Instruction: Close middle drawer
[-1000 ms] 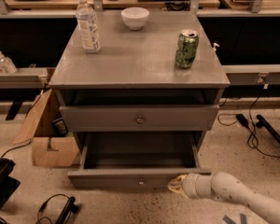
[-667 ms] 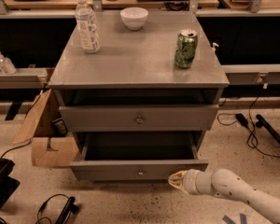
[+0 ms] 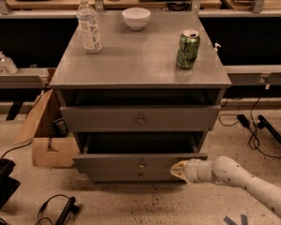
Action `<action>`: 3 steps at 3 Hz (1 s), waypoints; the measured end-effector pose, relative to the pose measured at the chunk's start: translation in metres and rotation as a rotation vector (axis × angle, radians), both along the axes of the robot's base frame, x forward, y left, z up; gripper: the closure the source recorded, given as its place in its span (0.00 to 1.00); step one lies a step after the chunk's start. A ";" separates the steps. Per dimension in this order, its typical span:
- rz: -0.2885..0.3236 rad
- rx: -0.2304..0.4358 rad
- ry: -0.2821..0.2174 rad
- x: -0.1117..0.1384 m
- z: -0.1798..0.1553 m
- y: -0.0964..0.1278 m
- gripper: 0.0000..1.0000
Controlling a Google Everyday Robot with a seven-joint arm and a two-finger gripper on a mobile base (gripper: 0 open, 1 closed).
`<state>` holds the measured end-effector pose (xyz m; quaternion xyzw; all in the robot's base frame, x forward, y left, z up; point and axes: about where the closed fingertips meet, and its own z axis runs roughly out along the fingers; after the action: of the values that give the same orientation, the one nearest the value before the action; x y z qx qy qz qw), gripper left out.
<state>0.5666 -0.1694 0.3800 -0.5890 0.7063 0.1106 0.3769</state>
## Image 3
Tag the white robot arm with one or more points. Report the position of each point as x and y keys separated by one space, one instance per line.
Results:
x=225 y=171

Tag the small white pump bottle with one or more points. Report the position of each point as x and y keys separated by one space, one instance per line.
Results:
x=217 y=46

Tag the grey top drawer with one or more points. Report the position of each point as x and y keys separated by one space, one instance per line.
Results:
x=140 y=118

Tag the black stand leg right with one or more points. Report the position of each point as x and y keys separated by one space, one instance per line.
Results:
x=264 y=123

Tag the grey bottom drawer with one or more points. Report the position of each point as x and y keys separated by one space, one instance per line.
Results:
x=137 y=176

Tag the clear plastic water bottle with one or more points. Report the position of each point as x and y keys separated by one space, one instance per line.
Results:
x=88 y=23

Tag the brown cardboard box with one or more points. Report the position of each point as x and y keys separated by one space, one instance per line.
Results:
x=49 y=147

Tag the white ceramic bowl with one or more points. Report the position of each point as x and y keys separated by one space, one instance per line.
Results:
x=136 y=18

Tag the black power adapter left floor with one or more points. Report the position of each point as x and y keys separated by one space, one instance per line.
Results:
x=70 y=209

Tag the black chair base left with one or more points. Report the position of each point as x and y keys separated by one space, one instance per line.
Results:
x=8 y=185

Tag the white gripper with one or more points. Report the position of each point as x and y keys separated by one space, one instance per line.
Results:
x=192 y=171

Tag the grey wooden drawer cabinet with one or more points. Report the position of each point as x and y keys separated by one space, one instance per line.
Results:
x=138 y=68

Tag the grey drawer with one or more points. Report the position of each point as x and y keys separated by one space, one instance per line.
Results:
x=140 y=118
x=125 y=155
x=137 y=176

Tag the green soda can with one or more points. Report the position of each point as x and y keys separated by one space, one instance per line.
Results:
x=188 y=48

